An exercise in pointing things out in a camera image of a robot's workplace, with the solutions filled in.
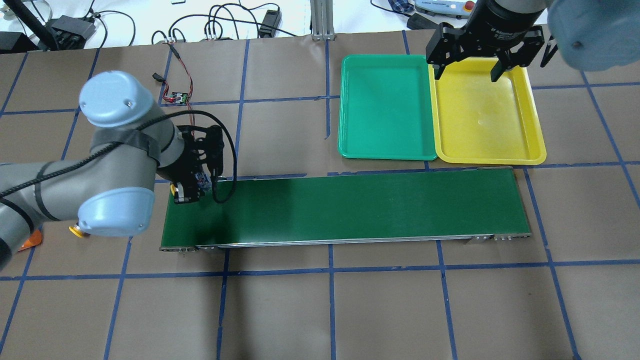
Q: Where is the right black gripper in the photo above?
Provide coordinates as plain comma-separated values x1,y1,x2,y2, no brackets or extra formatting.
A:
425,5,546,83

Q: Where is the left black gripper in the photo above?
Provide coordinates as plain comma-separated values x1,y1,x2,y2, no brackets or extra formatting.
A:
171,125,225,190

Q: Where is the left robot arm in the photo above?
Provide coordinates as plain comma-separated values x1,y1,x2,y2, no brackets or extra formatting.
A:
0,70,238,268

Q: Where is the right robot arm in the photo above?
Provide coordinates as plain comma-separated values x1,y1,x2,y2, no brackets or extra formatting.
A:
425,0,640,82

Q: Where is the small motor controller board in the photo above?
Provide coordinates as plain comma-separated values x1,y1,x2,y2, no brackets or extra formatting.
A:
166,92,191,105

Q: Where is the yellow plastic tray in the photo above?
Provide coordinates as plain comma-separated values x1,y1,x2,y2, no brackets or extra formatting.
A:
429,58,547,166

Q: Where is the green plastic tray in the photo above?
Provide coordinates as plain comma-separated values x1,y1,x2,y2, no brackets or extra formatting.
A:
337,54,437,161

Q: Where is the green conveyor belt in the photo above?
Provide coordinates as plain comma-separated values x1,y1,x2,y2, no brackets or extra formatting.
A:
159,168,532,252

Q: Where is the black power adapter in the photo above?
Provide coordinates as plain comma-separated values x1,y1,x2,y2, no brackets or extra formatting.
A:
257,9,282,39

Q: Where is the orange cylinder with text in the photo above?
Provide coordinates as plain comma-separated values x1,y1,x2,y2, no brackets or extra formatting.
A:
18,228,43,252

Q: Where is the aluminium frame post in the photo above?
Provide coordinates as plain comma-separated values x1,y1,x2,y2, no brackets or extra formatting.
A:
310,0,336,41

